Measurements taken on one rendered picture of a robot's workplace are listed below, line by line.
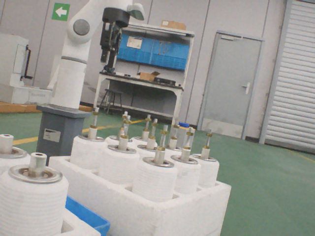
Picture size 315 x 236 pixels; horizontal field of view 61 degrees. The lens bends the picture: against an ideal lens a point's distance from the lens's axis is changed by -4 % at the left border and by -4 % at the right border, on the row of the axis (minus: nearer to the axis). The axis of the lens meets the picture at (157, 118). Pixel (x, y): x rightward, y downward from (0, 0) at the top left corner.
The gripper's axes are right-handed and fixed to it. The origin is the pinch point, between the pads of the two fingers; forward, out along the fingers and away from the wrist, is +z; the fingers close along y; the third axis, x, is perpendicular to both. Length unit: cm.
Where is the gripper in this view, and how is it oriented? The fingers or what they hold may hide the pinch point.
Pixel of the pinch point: (107, 61)
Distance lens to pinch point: 80.1
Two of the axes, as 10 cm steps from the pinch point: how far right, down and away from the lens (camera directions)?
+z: -2.0, 9.8, 0.5
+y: -0.5, 0.4, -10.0
